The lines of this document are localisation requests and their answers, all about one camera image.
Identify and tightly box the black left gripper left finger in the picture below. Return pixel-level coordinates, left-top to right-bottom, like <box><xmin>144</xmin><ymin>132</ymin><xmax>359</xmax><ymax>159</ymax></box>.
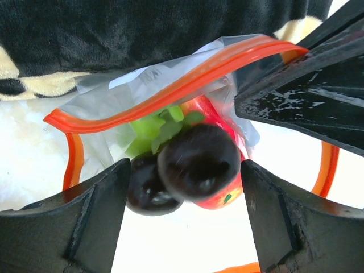
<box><xmin>1</xmin><ymin>159</ymin><xmax>131</xmax><ymax>272</ymax></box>

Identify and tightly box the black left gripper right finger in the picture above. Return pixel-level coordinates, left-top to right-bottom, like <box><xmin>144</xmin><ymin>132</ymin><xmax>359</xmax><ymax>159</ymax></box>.
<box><xmin>241</xmin><ymin>160</ymin><xmax>363</xmax><ymax>273</ymax></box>

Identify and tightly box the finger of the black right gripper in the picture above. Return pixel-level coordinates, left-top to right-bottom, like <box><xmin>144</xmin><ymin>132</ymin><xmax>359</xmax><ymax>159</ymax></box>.
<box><xmin>297</xmin><ymin>0</ymin><xmax>363</xmax><ymax>49</ymax></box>
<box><xmin>235</xmin><ymin>20</ymin><xmax>363</xmax><ymax>156</ymax></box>

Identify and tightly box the dark purple toy fruit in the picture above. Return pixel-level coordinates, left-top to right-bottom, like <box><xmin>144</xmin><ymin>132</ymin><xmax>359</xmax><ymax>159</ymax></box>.
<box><xmin>126</xmin><ymin>123</ymin><xmax>242</xmax><ymax>216</ymax></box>

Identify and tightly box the green toy pear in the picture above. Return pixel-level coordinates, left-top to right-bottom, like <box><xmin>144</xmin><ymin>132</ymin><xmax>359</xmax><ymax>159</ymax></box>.
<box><xmin>126</xmin><ymin>106</ymin><xmax>205</xmax><ymax>158</ymax></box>

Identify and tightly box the red yellow toy apple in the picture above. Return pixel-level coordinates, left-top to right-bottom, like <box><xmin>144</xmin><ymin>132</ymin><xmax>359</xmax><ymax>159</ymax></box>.
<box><xmin>180</xmin><ymin>96</ymin><xmax>244</xmax><ymax>210</ymax></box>

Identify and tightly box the clear zip bag red zipper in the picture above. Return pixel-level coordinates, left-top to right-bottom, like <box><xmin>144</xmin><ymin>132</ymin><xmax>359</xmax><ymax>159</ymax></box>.
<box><xmin>43</xmin><ymin>33</ymin><xmax>341</xmax><ymax>273</ymax></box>

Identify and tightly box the black floral pillow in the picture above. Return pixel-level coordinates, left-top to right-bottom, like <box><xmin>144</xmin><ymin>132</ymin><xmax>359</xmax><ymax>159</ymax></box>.
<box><xmin>1</xmin><ymin>0</ymin><xmax>332</xmax><ymax>101</ymax></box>

